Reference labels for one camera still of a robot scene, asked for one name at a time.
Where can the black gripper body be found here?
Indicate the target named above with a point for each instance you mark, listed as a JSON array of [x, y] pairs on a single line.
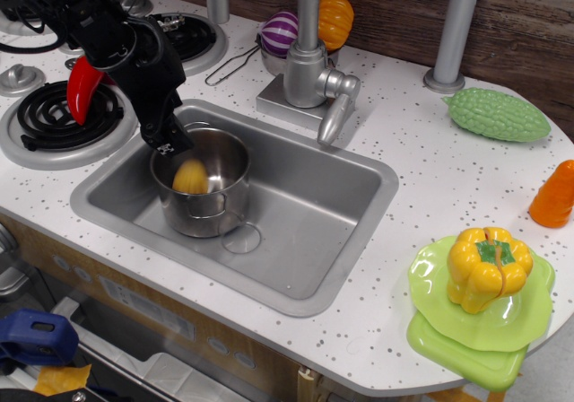
[[138, 57]]

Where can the yellow toy corn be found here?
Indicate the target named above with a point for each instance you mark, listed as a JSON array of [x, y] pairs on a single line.
[[191, 178]]

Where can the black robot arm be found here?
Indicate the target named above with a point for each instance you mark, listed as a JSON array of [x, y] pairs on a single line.
[[76, 22]]

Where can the stainless steel pot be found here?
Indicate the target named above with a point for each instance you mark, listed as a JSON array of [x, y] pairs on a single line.
[[225, 205]]

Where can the grey toy sink basin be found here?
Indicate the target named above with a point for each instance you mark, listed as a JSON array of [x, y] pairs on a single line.
[[311, 212]]

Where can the rear silver stove knob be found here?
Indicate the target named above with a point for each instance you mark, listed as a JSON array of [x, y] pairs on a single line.
[[137, 8]]

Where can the silver stove knob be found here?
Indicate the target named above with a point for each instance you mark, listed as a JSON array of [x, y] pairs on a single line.
[[137, 8], [19, 80]]

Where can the rear black stove burner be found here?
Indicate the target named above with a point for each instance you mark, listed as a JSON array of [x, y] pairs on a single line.
[[199, 43]]

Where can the black stove burner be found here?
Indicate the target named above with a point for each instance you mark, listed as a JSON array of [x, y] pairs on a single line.
[[199, 43], [39, 132]]

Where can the red toy chili pepper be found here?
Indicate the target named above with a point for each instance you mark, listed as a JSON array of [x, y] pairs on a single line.
[[82, 84]]

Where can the front black stove burner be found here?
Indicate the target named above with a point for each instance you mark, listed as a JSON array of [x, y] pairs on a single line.
[[39, 132]]

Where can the purple striped toy onion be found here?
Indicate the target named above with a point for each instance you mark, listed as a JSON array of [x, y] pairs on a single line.
[[278, 33]]

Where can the silver toy faucet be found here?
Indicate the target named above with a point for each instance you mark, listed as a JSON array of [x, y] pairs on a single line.
[[309, 92]]

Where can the orange toy pumpkin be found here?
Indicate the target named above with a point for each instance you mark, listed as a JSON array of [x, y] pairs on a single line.
[[335, 21]]

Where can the blue clamp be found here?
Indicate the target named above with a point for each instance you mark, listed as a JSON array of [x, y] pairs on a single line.
[[34, 337]]

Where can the grey right support pole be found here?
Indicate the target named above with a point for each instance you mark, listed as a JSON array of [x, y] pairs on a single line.
[[446, 77]]

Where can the yellow masking tape piece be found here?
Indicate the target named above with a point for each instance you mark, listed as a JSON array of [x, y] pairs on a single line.
[[53, 380]]

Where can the green toy bitter melon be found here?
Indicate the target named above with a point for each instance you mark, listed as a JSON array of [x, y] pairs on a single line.
[[497, 115]]

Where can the yellow toy bell pepper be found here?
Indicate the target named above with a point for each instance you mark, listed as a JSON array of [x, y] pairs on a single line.
[[486, 264]]

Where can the orange toy carrot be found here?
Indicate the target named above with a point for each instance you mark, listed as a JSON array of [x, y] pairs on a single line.
[[553, 203]]

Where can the light green plastic plate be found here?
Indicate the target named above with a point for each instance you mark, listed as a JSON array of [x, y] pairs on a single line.
[[507, 325]]

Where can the green plastic cutting board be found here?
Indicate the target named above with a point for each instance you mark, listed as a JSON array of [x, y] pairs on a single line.
[[492, 370]]

